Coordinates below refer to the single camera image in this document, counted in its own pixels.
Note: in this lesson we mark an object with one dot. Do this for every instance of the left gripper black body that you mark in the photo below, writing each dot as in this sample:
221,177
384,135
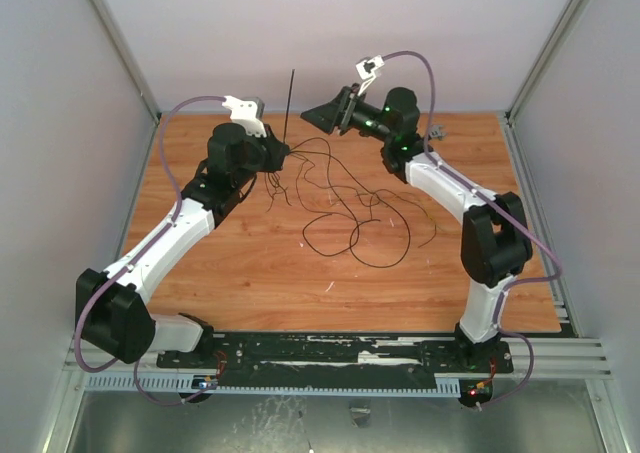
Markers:
262,156

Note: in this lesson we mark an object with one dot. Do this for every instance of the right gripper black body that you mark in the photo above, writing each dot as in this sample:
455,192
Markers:
345,114

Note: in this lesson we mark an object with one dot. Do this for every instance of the black zip tie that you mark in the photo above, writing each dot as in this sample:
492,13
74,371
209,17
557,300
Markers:
288,105

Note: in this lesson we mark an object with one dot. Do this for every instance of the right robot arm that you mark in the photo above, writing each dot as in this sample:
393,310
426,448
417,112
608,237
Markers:
493,250

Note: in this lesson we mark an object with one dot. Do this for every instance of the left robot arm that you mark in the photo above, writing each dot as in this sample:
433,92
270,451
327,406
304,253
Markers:
111,305

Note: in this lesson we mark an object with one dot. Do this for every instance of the black adjustable wrench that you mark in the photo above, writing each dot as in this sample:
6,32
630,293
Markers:
437,132

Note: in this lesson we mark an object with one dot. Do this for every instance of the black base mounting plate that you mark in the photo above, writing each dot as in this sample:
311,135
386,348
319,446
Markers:
338,361

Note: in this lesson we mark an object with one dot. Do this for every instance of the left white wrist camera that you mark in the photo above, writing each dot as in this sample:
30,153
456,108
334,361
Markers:
247,113

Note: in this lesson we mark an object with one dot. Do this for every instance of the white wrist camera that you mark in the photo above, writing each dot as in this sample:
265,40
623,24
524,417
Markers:
368,70
247,113

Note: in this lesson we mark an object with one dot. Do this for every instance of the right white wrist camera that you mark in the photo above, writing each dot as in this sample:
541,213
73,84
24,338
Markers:
368,70

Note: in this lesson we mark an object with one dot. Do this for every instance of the aluminium front rail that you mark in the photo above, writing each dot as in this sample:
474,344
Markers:
543,356

